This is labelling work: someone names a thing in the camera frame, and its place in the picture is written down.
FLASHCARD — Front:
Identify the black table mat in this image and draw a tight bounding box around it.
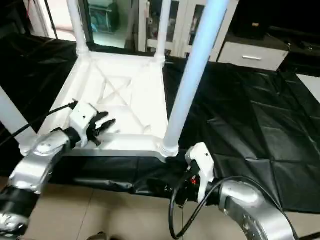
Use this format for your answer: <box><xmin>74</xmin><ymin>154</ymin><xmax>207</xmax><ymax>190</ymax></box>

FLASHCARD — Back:
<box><xmin>0</xmin><ymin>32</ymin><xmax>320</xmax><ymax>213</ymax></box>

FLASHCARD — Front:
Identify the white glass door cabinet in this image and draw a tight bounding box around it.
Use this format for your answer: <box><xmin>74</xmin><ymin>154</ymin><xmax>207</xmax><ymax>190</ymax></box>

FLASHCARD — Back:
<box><xmin>137</xmin><ymin>0</ymin><xmax>240</xmax><ymax>62</ymax></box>

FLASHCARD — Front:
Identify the teal plastic stool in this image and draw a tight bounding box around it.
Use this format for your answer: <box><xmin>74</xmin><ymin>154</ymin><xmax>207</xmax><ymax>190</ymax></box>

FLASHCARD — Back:
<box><xmin>86</xmin><ymin>2</ymin><xmax>121</xmax><ymax>35</ymax></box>

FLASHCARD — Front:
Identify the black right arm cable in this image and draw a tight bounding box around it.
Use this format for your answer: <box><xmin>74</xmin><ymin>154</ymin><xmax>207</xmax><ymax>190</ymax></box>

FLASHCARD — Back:
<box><xmin>168</xmin><ymin>172</ymin><xmax>271</xmax><ymax>240</ymax></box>

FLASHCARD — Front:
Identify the white plastic table top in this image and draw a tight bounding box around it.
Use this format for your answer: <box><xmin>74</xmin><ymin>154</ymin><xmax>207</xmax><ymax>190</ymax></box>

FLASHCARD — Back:
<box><xmin>19</xmin><ymin>50</ymin><xmax>181</xmax><ymax>163</ymax></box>

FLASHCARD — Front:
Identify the white plastic table leg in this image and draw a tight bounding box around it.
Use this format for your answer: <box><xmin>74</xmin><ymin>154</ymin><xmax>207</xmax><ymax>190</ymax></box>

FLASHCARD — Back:
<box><xmin>154</xmin><ymin>0</ymin><xmax>173</xmax><ymax>62</ymax></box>
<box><xmin>0</xmin><ymin>86</ymin><xmax>30</xmax><ymax>142</ymax></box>
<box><xmin>66</xmin><ymin>0</ymin><xmax>91</xmax><ymax>58</ymax></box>
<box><xmin>159</xmin><ymin>0</ymin><xmax>232</xmax><ymax>157</ymax></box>

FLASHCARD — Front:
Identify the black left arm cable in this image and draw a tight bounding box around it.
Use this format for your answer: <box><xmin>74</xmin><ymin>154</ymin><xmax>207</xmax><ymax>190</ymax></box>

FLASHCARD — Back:
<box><xmin>0</xmin><ymin>100</ymin><xmax>79</xmax><ymax>149</ymax></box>

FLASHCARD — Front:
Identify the white drawer unit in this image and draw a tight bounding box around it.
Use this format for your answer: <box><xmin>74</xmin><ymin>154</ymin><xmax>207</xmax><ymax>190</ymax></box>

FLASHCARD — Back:
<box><xmin>217</xmin><ymin>41</ymin><xmax>290</xmax><ymax>72</ymax></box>

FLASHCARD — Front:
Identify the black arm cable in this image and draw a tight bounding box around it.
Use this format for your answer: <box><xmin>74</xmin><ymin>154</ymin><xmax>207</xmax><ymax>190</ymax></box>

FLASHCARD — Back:
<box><xmin>0</xmin><ymin>100</ymin><xmax>79</xmax><ymax>149</ymax></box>
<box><xmin>168</xmin><ymin>172</ymin><xmax>271</xmax><ymax>240</ymax></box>

